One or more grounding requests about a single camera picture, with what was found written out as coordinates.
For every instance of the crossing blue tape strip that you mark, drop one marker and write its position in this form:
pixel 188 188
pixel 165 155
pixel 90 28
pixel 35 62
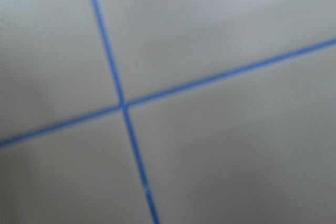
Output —
pixel 124 108

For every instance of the long blue tape strip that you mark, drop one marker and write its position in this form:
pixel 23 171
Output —
pixel 25 136

